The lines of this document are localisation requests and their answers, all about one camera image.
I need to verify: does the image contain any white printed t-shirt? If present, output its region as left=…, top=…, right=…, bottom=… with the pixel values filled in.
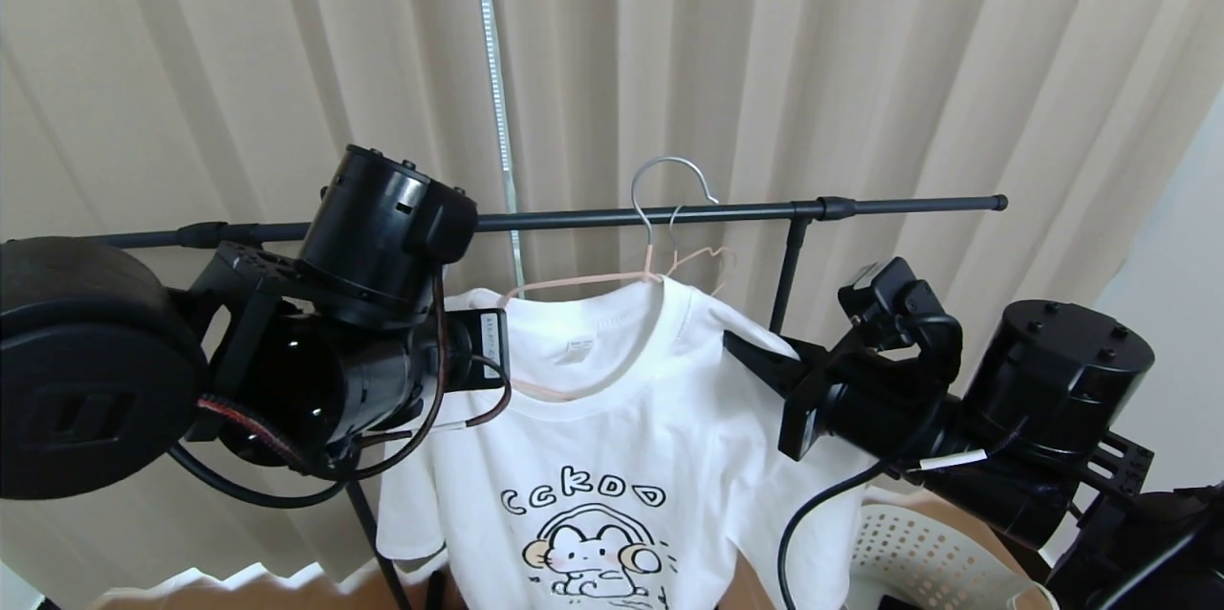
left=375, top=277, right=866, bottom=610

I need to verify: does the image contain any pink clothes hanger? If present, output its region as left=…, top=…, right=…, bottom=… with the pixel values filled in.
left=499, top=156, right=720, bottom=401
left=665, top=204, right=740, bottom=297

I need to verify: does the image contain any black cable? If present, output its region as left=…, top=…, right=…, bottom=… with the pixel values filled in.
left=776, top=314, right=965, bottom=610
left=167, top=443, right=353, bottom=511

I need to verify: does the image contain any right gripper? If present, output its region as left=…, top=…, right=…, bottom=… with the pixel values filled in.
left=724, top=331, right=957, bottom=464

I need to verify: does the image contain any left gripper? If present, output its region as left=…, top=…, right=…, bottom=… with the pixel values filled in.
left=421, top=307, right=512, bottom=420

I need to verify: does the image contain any white laundry basket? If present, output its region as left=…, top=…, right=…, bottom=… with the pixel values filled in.
left=846, top=503, right=1058, bottom=610

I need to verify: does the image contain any beige curtain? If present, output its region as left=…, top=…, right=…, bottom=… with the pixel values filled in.
left=0, top=0, right=1224, bottom=592

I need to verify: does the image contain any black clothes rack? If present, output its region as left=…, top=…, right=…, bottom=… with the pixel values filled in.
left=91, top=194, right=1008, bottom=610

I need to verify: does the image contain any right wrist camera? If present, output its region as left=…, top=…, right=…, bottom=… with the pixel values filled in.
left=839, top=256, right=963, bottom=372

